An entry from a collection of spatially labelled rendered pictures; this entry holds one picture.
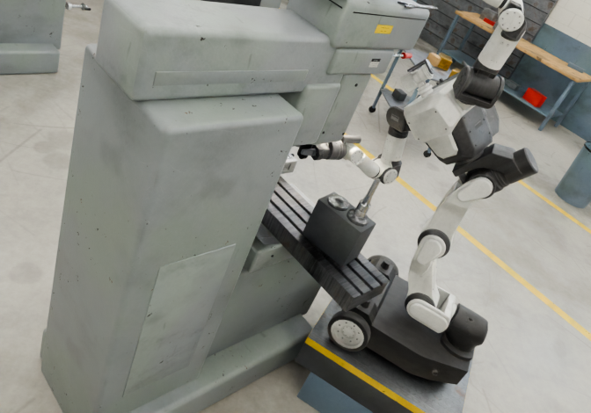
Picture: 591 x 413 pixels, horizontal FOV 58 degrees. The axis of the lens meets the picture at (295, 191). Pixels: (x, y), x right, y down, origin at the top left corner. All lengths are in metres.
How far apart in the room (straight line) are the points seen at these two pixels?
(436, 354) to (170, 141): 1.72
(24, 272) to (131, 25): 1.94
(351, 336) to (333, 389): 0.30
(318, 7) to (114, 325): 1.20
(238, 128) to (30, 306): 1.74
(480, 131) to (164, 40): 1.33
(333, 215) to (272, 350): 0.93
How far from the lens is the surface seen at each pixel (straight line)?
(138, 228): 1.53
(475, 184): 2.24
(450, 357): 2.67
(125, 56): 1.40
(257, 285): 2.34
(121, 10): 1.41
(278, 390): 2.85
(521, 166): 2.23
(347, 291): 2.02
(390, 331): 2.57
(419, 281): 2.55
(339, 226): 2.05
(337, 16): 1.72
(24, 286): 3.00
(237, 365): 2.60
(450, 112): 2.11
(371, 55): 1.92
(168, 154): 1.37
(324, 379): 2.70
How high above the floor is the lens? 2.23
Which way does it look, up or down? 32 degrees down
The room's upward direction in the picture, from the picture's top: 24 degrees clockwise
